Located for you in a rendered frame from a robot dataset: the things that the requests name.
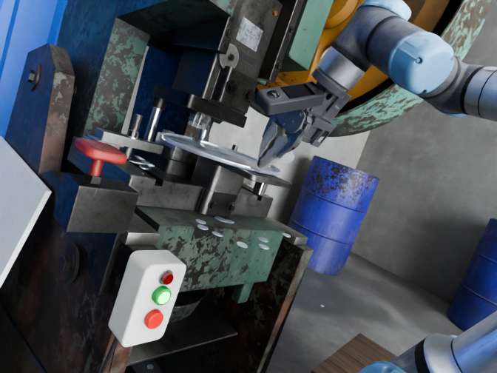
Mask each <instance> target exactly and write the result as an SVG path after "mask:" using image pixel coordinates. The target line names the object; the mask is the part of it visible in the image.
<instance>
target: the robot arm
mask: <svg viewBox="0 0 497 373"><path fill-rule="evenodd" d="M410 16H411V11H410V8H409V6H407V5H406V3H404V2H403V0H365V1H364V2H363V3H362V4H361V5H360V6H358V8H357V9H356V12H355V14H354V15H353V17H352V18H351V20H350V21H349V22H348V23H347V25H346V26H345V28H344V29H343V30H342V32H341V33H340V34H339V35H338V37H337V39H336V40H335V41H334V43H333V44H332V45H331V47H330V48H329V49H328V51H327V52H326V54H325V55H324V56H323V57H322V59H321V60H320V62H319V63H318V65H317V66H318V68H319V69H317V68H316V69H315V70H314V71H313V72H312V74H311V75H312V76H313V77H314V78H315V79H316V80H317V83H316V84H315V83H314V82H312V81H311V82H306V83H301V84H292V85H287V86H282V87H273V88H268V89H263V90H258V92H257V103H258V104H259V105H260V106H261V108H262V109H263V111H264V112H265V113H266V115H272V116H271V117H270V119H269V120H268V123H267V124H266V128H265V130H264V133H263V136H262V137H263V139H262V141H261V144H260V151H259V155H258V159H257V166H258V167H259V168H260V169H262V168H266V167H269V166H271V165H272V164H274V163H286V164H287V163H290V162H292V161H293V160H294V154H293V152H292V150H294V149H296V148H297V147H298V146H299V145H300V144H301V142H302V141H304V142H305V143H308V144H309V143H310V144H311V145H312V146H315V147H319V146H320V145H321V144H322V143H323V141H324V140H325V139H326V138H327V137H328V136H329V135H330V133H331V132H332V131H333V130H334V128H335V126H334V125H333V124H332V123H331V121H332V120H333V119H334V117H335V116H336V115H337V114H338V112H339V111H340V110H341V109H342V108H343V107H344V106H345V104H346V103H347V102H348V100H349V99H350V98H351V96H350V95H349V94H347V91H351V90H352V89H353V88H354V86H355V85H356V84H357V82H358V81H359V80H360V79H361V77H363V75H364V74H365V72H366V71H367V70H368V69H369V67H370V66H371V65H373V66H375V67H376V68H377V69H379V70H380V71H382V72H383V73H384V74H385V75H387V76H388V77H389V78H391V79H392V80H393V82H394V83H395V84H396V85H398V86H399V87H401V88H402V89H405V90H407V91H409V92H411V93H414V94H415V95H417V96H418V97H420V98H422V99H423V100H425V101H426V102H428V103H429V104H431V105H433V107H434V108H436V109H437V110H438V111H439V112H442V113H444V114H447V115H450V116H453V117H462V116H465V115H471V116H474V117H477V118H483V119H487V120H491V121H497V67H487V66H481V65H474V64H465V63H463V62H461V61H460V60H459V59H458V58H457V57H455V56H454V54H453V49H452V47H451V46H450V45H449V44H447V43H446V42H444V41H443V40H442V39H441V38H440V37H439V36H437V35H436V34H434V33H430V32H427V31H425V30H423V29H421V28H419V27H417V26H416V25H414V24H411V23H410V22H408V21H407V20H408V19H409V18H410ZM364 71H365V72H364ZM346 90H347V91H346ZM325 131H328V133H327V134H326V136H325V137H324V138H323V139H322V140H321V142H319V141H318V140H319V139H320V137H321V136H322V135H323V133H324V132H325ZM285 135H287V136H285ZM358 373H497V311H496V312H494V313H492V314H491V315H489V316H488V317H486V318H485V319H483V320H482V321H480V322H479V323H477V324H476V325H475V326H472V327H471V328H469V329H468V330H467V331H465V332H463V333H462V334H460V335H459V336H455V335H448V336H447V335H442V334H438V333H435V334H432V335H429V336H427V337H426V338H425V339H424V340H422V341H420V342H418V343H417V344H416V345H414V346H413V347H411V348H410V349H408V350H407V351H406V352H404V353H403V354H401V355H400V356H398V357H396V358H394V359H392V360H390V361H388V362H387V361H376V362H373V363H371V364H370V365H368V366H366V367H364V368H363V369H361V370H360V371H359V372H358Z"/></svg>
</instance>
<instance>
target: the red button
mask: <svg viewBox="0 0 497 373"><path fill-rule="evenodd" d="M162 322H163V314H162V312H161V311H160V310H158V309H153V310H152V311H150V312H149V313H148V314H147V315H146V317H145V318H144V324H145V325H146V326H147V328H148V329H155V328H157V327H159V325H161V323H162Z"/></svg>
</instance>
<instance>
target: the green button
mask: <svg viewBox="0 0 497 373"><path fill-rule="evenodd" d="M164 292H168V293H169V294H170V297H169V299H170V298H171V296H172V292H171V290H170V289H169V288H168V287H167V286H159V287H158V288H157V289H156V290H155V291H154V292H153V294H152V300H153V301H154V302H155V303H156V304H157V305H158V306H162V305H164V304H165V303H167V302H168V301H169V299H168V300H167V302H165V303H159V302H158V298H159V297H160V295H161V294H163V293H164Z"/></svg>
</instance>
